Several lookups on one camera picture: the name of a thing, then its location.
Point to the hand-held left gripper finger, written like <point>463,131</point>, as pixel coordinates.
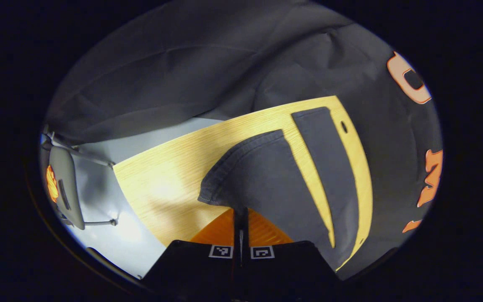
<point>237,230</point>
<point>245,230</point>

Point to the dark grey jeans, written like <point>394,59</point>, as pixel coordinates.
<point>266,176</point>

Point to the grey chair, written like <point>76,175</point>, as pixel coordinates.
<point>67,184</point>

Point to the black backdrop cloth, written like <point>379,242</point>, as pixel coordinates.
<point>183,63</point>

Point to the orange object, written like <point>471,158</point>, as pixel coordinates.
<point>52,184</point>

